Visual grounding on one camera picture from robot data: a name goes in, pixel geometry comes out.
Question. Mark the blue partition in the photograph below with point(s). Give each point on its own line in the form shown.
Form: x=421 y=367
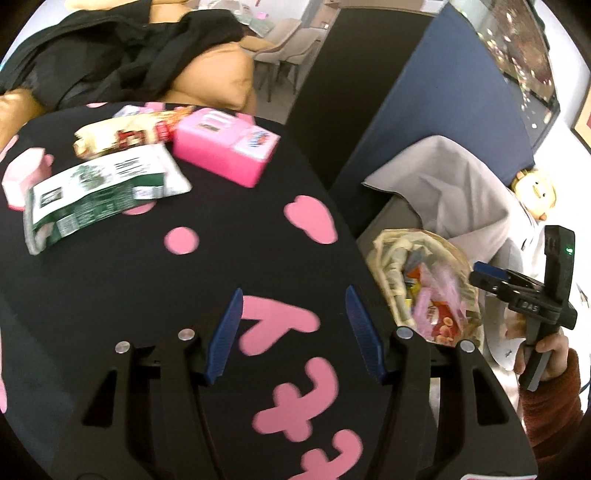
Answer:
x=438 y=92

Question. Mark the pink plastic wrapper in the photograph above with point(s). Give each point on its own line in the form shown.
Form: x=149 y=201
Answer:
x=441 y=286

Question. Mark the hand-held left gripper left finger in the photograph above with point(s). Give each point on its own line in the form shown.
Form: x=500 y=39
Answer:
x=226 y=337

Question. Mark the tan sofa back cushion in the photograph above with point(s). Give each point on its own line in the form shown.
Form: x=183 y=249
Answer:
x=171 y=9

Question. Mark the black tablecloth with pink print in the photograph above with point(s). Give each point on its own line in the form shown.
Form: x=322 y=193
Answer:
x=138 y=277

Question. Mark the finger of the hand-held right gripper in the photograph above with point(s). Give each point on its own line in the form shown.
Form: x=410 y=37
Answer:
x=491 y=277

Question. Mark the black clothing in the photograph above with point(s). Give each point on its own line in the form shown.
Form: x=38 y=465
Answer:
x=115 y=50

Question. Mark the beige dining chair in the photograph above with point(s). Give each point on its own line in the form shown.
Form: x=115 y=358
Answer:
x=286 y=50

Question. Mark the wall screen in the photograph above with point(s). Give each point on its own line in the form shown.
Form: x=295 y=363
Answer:
x=517 y=50

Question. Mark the tan sofa seat cushion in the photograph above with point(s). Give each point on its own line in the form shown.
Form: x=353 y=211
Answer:
x=18 y=115

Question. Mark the person's right hand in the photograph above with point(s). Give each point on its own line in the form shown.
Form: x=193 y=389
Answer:
x=556 y=355

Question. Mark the yellow plush toy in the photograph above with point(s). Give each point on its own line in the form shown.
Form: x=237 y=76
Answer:
x=535 y=191

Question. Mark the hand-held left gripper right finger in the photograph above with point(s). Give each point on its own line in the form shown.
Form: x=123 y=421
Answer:
x=364 y=337

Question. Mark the framed picture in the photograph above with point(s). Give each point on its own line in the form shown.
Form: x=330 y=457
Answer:
x=584 y=122

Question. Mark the beige snack packet red label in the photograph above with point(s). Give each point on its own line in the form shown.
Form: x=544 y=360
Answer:
x=115 y=136

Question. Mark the small pale pink box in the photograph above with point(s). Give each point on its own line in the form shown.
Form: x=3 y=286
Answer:
x=23 y=177

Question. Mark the grey seat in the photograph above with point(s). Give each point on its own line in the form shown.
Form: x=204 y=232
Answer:
x=388 y=217

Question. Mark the green white snack packet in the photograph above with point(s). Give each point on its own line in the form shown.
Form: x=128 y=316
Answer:
x=101 y=189

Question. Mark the round tan cushion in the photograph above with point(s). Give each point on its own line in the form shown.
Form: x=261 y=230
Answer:
x=212 y=78

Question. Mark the white pink packet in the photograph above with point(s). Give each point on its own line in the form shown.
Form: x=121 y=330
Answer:
x=134 y=111

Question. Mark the beige cloth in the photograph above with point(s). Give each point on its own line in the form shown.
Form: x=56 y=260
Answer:
x=452 y=184

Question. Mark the dining table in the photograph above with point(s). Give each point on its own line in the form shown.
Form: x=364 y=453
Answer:
x=256 y=23

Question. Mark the red gold snack wrapper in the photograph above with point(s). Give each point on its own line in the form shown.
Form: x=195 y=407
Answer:
x=178 y=122

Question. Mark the red orange snack packet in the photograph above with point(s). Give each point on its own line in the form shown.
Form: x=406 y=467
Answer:
x=445 y=323

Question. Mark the black panel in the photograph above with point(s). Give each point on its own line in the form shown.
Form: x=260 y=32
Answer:
x=341 y=92

